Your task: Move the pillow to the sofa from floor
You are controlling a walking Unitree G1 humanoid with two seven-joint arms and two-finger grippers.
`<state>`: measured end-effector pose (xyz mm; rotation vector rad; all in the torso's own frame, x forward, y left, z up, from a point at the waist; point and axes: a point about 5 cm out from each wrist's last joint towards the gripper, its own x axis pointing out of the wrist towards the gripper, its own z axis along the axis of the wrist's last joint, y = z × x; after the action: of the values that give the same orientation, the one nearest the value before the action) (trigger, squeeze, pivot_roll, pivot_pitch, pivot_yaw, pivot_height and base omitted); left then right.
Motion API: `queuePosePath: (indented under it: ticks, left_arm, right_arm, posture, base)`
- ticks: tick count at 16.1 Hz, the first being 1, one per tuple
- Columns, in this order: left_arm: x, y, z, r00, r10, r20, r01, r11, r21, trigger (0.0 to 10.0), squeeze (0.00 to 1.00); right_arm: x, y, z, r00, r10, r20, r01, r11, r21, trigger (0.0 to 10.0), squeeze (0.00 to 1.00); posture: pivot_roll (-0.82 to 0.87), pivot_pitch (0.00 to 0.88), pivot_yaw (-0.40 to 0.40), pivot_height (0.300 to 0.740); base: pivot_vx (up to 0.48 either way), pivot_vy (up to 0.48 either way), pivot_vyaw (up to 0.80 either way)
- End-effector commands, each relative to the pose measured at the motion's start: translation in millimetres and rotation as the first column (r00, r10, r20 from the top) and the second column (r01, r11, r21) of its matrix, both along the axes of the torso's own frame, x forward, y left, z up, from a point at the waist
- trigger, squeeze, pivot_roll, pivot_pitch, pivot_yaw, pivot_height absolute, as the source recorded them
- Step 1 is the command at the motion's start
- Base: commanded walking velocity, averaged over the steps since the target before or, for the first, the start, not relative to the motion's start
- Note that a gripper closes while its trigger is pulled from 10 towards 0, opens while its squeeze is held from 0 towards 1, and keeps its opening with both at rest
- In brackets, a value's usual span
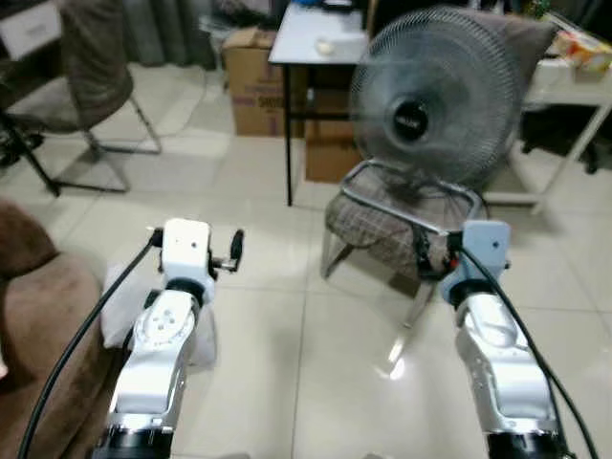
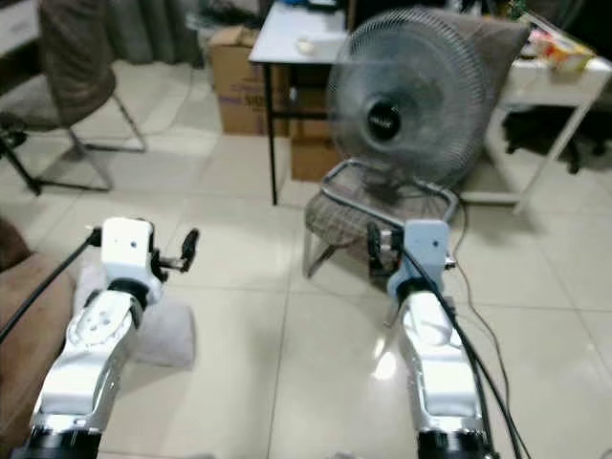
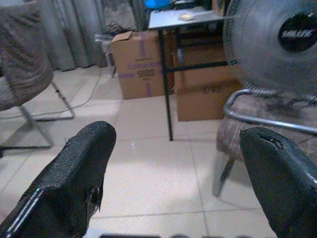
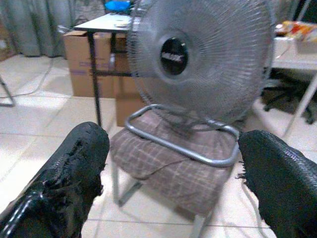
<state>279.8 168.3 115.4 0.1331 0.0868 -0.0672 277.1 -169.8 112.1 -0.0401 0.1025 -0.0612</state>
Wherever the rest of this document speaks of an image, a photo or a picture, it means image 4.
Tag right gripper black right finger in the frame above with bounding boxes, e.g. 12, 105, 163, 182
236, 130, 317, 238

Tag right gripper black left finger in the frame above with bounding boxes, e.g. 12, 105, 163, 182
0, 121, 110, 238

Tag grey round floor fan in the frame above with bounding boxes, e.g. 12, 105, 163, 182
125, 0, 277, 168

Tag black office chair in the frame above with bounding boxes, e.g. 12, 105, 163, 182
262, 79, 317, 124

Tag plaid cushioned metal chair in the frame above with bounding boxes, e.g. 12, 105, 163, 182
108, 113, 240, 238

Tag large cardboard box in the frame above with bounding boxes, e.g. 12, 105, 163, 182
62, 29, 117, 98

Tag white folding table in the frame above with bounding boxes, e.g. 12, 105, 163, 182
268, 34, 317, 139

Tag yellow red snack bag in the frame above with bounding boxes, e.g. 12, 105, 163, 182
274, 20, 317, 42

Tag grey curtain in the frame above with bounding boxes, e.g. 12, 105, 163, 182
0, 0, 82, 58

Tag grey table with black legs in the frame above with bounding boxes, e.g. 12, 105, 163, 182
73, 11, 139, 127

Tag small white flat object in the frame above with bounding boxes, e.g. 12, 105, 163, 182
113, 20, 133, 28

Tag blue plastic bag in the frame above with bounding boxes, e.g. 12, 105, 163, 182
104, 0, 132, 13

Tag thin fan power cord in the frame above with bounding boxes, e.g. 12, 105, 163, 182
138, 158, 267, 238

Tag grey floor cable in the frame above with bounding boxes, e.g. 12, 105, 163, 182
12, 56, 56, 98

